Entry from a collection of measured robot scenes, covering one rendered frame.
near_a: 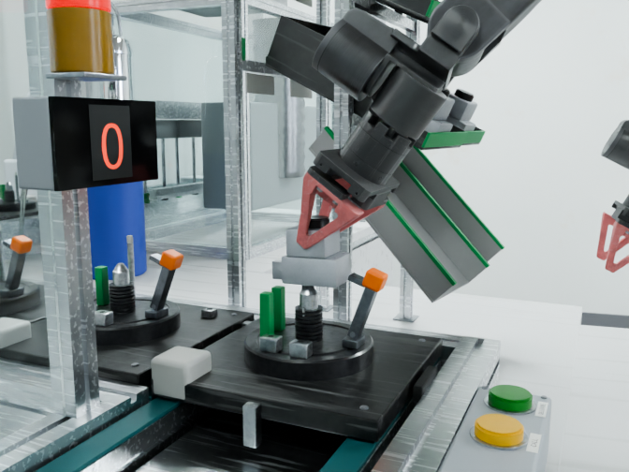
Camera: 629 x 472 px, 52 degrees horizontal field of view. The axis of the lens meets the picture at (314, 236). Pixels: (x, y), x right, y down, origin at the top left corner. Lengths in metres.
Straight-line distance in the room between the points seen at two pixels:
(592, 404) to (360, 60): 0.56
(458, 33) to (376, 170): 0.15
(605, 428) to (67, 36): 0.72
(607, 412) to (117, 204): 1.10
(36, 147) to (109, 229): 1.04
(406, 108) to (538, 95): 3.55
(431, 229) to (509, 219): 3.21
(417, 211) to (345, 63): 0.41
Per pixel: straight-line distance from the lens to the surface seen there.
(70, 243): 0.60
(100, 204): 1.56
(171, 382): 0.67
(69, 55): 0.56
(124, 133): 0.58
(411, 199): 1.00
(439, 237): 0.99
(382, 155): 0.63
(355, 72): 0.63
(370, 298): 0.66
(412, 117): 0.62
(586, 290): 4.30
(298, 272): 0.68
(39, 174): 0.53
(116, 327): 0.78
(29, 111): 0.54
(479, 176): 4.16
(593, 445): 0.84
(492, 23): 0.63
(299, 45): 0.95
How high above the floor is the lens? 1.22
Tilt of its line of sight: 10 degrees down
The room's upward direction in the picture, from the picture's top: straight up
